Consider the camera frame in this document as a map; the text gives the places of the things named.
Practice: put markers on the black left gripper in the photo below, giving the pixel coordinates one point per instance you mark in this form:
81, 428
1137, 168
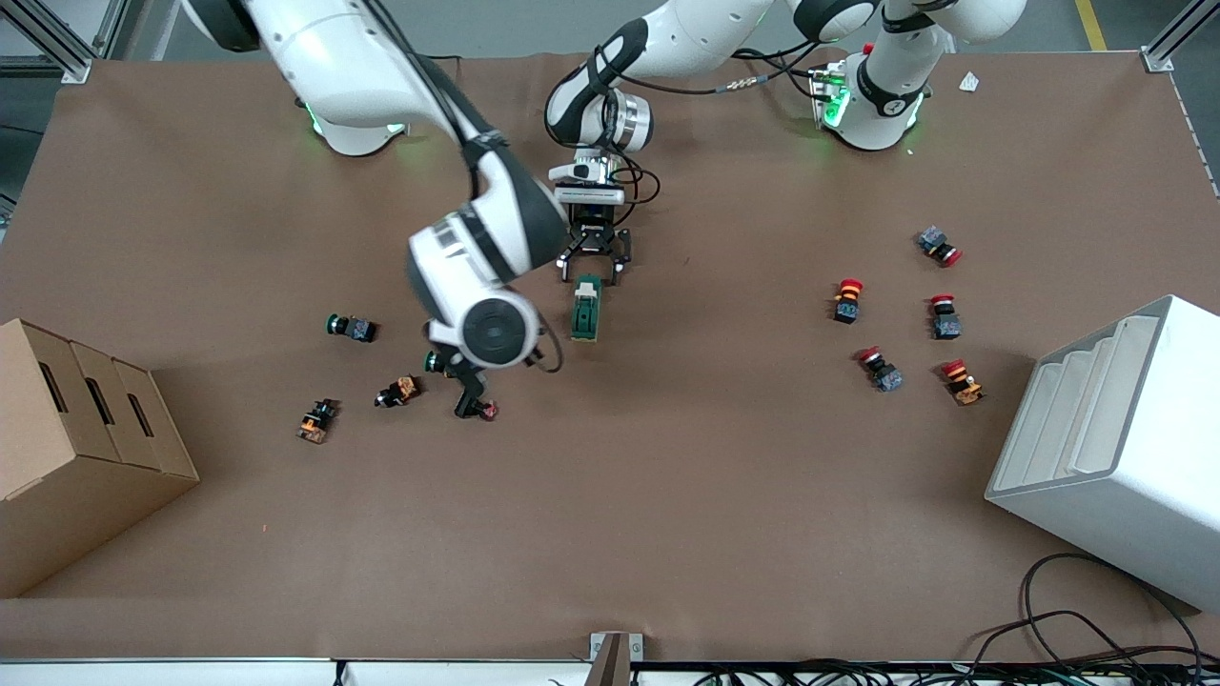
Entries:
590, 220

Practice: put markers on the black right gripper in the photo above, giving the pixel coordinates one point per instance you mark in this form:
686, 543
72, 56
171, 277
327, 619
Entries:
469, 389

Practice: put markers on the green load switch white lever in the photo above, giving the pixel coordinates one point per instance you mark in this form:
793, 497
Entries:
586, 314

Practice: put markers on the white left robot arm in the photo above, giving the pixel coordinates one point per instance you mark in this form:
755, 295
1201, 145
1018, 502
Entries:
705, 33

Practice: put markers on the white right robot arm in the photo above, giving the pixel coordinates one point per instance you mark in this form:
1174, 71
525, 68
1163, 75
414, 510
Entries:
324, 57

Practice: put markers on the green push button grey block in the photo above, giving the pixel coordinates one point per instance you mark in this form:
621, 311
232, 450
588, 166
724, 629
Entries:
353, 328
434, 362

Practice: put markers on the red lamp button black block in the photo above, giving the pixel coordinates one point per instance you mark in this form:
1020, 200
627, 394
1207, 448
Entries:
477, 408

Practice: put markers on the black push button orange block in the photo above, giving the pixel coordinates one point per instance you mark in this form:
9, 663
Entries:
317, 421
398, 392

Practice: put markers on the red mushroom button orange block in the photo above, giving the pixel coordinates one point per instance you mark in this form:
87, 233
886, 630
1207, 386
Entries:
962, 382
847, 301

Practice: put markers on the red mushroom button grey block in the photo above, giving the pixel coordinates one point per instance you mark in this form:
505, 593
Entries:
945, 319
882, 370
938, 244

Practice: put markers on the brown cardboard box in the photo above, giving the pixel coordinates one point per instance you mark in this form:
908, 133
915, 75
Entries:
67, 457

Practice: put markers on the white paper scrap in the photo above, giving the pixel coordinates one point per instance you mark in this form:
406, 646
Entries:
969, 82

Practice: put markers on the white plastic stepped rack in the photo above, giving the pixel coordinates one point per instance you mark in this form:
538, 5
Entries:
1134, 476

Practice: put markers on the grey metal table bracket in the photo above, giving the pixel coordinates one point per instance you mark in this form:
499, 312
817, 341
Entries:
615, 653

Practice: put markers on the aluminium frame profile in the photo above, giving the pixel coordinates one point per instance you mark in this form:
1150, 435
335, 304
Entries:
1158, 60
76, 70

